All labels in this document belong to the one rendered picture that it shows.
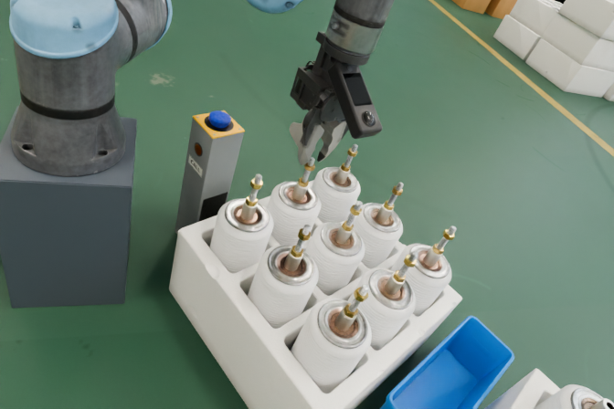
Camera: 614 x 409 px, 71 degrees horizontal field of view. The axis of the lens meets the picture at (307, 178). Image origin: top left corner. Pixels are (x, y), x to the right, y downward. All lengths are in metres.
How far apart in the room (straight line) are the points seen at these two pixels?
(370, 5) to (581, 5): 2.80
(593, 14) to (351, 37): 2.74
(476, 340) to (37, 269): 0.83
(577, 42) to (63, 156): 3.04
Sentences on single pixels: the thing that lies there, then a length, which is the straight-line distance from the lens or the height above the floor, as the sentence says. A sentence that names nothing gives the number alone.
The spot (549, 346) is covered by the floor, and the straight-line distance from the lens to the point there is 1.27.
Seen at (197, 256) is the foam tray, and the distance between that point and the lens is 0.75.
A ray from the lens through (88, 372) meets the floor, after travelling 0.85.
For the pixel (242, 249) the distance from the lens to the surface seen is 0.72.
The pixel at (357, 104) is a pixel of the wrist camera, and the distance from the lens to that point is 0.63.
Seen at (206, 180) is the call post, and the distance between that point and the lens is 0.84.
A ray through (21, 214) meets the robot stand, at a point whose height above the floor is 0.24.
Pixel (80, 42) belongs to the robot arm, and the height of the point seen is 0.50.
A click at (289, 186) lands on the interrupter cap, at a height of 0.25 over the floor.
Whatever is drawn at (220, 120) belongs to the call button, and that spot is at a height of 0.33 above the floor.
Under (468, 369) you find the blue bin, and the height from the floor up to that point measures 0.01.
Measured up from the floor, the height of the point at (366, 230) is 0.24.
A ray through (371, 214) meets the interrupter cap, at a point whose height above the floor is 0.25.
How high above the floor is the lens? 0.76
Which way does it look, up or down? 37 degrees down
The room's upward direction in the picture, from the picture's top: 21 degrees clockwise
